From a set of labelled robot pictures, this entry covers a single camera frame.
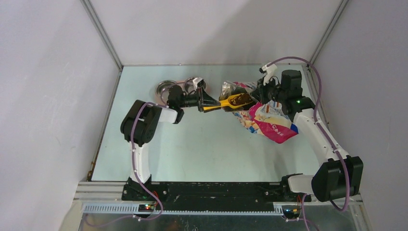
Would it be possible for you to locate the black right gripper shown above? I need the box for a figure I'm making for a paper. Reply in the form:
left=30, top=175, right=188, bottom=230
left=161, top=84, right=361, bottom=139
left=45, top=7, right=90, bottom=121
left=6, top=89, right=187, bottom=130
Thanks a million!
left=251, top=75, right=288, bottom=105

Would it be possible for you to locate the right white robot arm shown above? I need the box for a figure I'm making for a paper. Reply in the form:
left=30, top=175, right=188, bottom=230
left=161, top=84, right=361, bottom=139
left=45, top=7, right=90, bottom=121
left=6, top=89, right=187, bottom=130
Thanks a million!
left=257, top=70, right=364, bottom=210

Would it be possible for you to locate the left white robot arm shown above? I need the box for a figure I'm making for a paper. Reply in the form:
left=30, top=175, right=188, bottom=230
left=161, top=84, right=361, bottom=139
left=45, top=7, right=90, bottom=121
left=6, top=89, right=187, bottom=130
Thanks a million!
left=120, top=85, right=221, bottom=201

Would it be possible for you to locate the aluminium corner post right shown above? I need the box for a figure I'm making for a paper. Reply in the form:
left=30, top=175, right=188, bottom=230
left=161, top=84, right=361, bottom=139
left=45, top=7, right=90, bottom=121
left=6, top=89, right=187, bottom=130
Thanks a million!
left=309, top=0, right=350, bottom=64

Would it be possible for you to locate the steel bowl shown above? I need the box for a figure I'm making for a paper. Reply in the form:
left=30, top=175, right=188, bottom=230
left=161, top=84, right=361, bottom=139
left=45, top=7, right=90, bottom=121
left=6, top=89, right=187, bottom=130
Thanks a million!
left=182, top=77, right=197, bottom=93
left=155, top=80, right=177, bottom=97

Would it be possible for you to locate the colourful cat food bag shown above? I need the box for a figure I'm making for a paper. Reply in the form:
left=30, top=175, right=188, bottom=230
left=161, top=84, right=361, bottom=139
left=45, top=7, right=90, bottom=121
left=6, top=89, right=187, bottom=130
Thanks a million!
left=219, top=81, right=298, bottom=144

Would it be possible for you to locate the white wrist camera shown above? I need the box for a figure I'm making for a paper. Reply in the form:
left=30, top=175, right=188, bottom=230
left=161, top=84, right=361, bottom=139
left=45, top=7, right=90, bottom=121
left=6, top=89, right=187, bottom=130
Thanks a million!
left=259, top=63, right=278, bottom=86
left=192, top=77, right=205, bottom=90

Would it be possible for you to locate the grey slotted cable duct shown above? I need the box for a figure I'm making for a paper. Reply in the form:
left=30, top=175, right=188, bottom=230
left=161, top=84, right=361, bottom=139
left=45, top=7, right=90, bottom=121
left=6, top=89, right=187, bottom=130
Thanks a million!
left=82, top=203, right=284, bottom=216

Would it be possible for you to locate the left steel bowl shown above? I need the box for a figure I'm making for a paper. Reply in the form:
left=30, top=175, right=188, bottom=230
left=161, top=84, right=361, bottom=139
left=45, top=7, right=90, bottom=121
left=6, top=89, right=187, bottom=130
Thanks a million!
left=155, top=80, right=177, bottom=97

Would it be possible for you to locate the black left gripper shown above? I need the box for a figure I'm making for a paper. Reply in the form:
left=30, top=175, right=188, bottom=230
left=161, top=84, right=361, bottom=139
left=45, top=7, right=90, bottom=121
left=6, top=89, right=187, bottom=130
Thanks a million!
left=178, top=86, right=220, bottom=113

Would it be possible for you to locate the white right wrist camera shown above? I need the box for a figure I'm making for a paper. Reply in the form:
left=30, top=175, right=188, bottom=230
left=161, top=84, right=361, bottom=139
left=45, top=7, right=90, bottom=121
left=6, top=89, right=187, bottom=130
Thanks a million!
left=259, top=63, right=278, bottom=86

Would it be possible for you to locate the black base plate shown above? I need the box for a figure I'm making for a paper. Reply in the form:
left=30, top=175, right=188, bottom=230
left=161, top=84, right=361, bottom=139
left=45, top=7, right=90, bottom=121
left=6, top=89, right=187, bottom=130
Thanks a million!
left=121, top=180, right=303, bottom=212

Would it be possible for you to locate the aluminium corner post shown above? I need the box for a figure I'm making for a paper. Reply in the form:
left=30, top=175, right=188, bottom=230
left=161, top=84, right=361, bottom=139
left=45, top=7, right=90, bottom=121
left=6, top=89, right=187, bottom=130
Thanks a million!
left=80, top=0, right=124, bottom=71
left=309, top=0, right=350, bottom=64

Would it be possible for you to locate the aluminium corner post left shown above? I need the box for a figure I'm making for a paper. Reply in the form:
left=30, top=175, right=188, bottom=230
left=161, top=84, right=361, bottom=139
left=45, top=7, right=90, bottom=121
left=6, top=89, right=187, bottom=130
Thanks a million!
left=80, top=0, right=124, bottom=71

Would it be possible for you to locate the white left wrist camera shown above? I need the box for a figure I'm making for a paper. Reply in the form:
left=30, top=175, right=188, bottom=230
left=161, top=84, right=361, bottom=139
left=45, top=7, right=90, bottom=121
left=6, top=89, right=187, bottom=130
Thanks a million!
left=192, top=77, right=205, bottom=90

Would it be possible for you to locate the right steel bowl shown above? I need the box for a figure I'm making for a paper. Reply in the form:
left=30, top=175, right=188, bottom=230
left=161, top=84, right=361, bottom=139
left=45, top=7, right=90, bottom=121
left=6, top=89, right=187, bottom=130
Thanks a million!
left=182, top=77, right=197, bottom=93

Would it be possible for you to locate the brown kibble pet food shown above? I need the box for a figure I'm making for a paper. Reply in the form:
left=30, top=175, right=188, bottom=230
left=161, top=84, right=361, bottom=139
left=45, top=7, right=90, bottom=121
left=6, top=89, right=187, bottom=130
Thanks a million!
left=228, top=93, right=253, bottom=107

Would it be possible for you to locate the yellow plastic food scoop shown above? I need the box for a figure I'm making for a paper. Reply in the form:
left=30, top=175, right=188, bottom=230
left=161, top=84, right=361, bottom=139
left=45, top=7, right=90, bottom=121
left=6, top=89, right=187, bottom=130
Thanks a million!
left=203, top=93, right=254, bottom=112

